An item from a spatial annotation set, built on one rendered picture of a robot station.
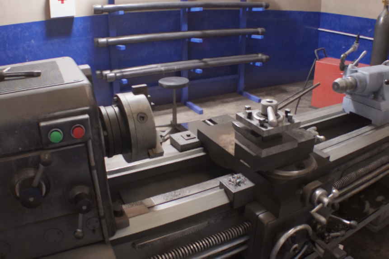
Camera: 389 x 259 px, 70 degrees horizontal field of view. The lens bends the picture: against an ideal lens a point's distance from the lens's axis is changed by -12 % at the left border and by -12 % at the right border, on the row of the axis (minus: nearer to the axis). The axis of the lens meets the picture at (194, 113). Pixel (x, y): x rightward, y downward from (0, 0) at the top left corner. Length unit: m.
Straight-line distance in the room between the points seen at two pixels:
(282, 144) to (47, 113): 0.75
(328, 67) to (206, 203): 3.26
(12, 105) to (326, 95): 3.86
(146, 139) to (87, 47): 3.14
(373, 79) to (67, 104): 1.68
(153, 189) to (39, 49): 2.94
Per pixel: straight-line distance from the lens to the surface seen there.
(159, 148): 1.08
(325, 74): 4.20
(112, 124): 1.05
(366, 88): 1.98
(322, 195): 1.19
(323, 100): 4.29
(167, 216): 1.11
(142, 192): 1.42
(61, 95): 0.82
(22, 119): 0.80
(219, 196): 1.19
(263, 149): 1.05
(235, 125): 1.16
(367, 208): 2.05
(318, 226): 1.37
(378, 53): 4.09
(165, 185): 1.45
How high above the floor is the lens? 1.54
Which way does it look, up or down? 21 degrees down
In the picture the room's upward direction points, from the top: straight up
